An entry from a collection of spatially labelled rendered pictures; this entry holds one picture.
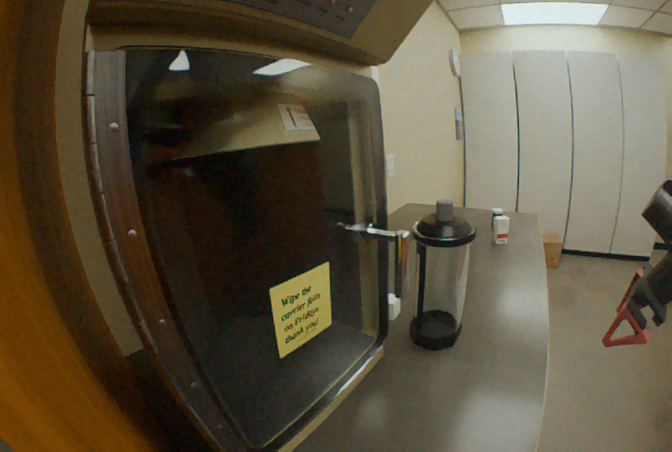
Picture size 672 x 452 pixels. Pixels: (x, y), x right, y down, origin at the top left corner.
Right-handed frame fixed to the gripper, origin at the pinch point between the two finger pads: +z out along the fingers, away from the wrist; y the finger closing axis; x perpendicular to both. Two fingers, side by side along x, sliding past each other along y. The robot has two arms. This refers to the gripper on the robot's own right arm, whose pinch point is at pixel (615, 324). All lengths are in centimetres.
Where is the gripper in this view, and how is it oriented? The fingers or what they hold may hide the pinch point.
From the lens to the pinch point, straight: 51.9
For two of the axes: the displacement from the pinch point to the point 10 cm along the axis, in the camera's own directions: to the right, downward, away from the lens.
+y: -9.1, 1.7, -3.7
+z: -1.3, 7.5, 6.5
